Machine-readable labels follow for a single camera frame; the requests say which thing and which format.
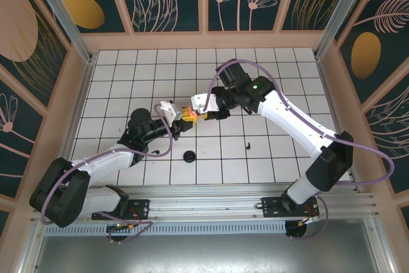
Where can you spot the pink earbud charging case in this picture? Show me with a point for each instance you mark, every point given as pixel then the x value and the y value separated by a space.
pixel 192 112

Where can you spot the black round charging case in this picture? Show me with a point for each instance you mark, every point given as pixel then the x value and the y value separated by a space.
pixel 189 156

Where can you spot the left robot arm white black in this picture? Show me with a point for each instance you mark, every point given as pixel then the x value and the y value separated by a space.
pixel 105 161

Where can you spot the galvanised metal sheet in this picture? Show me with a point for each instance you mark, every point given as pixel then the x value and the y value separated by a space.
pixel 204 254

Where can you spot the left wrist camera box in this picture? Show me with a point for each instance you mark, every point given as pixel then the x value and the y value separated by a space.
pixel 175 113

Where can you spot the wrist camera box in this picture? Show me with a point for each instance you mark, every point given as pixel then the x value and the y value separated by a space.
pixel 199 102
pixel 175 113

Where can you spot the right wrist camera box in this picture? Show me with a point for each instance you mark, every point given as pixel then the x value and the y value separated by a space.
pixel 199 102

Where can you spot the aluminium mounting rail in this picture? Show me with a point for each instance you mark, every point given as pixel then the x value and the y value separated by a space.
pixel 204 199

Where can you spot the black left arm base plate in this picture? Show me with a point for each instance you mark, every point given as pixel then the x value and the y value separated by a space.
pixel 140 206

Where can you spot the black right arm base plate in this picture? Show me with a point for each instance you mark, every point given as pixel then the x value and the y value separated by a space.
pixel 271 206

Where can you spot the aluminium frame post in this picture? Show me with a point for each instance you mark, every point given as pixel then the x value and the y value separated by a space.
pixel 339 14
pixel 64 14

